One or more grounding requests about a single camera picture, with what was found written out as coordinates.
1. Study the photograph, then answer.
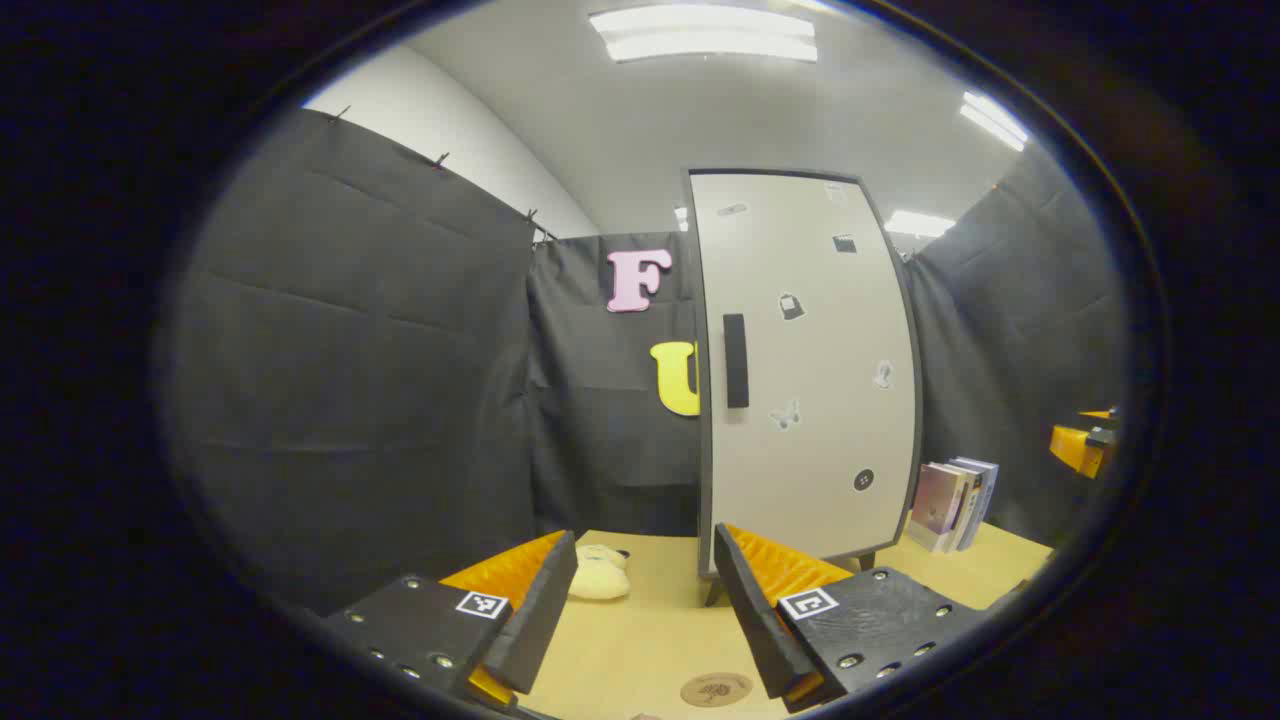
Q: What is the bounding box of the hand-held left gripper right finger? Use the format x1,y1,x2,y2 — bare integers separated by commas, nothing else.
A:
713,522,989,715

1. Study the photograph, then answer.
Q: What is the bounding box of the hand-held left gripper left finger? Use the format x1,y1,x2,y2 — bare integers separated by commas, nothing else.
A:
320,530,580,715

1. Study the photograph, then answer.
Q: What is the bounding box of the round brown coaster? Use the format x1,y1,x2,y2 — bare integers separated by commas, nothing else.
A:
680,671,754,709

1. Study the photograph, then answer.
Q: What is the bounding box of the grey cabinet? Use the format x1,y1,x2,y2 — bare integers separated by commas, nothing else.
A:
682,167,923,607

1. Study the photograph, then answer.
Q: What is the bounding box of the white cabinet door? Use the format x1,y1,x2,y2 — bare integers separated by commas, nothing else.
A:
690,172,919,579

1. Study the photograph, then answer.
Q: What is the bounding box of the black door handle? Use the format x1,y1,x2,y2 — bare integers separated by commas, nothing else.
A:
723,313,750,409

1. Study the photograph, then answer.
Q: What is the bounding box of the cream plush toy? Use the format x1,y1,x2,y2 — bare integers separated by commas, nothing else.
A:
568,544,633,602

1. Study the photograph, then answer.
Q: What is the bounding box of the blue grey book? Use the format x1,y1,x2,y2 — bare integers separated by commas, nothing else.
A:
965,457,999,546

